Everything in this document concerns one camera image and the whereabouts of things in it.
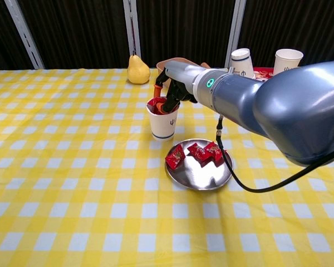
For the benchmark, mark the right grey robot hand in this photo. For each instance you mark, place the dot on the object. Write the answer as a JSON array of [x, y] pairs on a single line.
[[183, 73]]

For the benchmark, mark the yellow pear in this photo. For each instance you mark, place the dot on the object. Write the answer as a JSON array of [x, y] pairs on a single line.
[[138, 73]]

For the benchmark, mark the white paper cup blue logo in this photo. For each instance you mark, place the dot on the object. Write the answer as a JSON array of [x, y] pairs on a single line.
[[288, 62], [162, 128]]

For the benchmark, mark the inverted white paper cup stack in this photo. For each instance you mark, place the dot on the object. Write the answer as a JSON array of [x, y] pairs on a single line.
[[240, 59]]

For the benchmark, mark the round metal plate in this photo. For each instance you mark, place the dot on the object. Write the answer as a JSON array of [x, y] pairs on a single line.
[[200, 178]]

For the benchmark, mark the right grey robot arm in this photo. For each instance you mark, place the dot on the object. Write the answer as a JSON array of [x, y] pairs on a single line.
[[267, 103]]

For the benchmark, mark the yellow white checkered tablecloth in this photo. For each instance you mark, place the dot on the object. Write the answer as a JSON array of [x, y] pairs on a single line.
[[72, 167]]

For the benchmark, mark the red candy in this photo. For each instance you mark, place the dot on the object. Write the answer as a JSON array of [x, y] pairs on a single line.
[[176, 157], [200, 153], [153, 107], [215, 151]]

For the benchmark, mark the red spiral notebook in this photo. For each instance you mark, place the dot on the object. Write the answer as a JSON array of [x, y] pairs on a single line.
[[263, 74]]

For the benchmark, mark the black pleated curtain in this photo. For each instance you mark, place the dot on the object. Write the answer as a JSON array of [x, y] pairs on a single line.
[[80, 33]]

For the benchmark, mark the white metal frame post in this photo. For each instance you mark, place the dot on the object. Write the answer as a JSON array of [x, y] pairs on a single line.
[[236, 27], [25, 36], [131, 27]]

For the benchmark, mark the brown paper food tray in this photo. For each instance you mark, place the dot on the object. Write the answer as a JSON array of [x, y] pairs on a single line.
[[160, 65]]

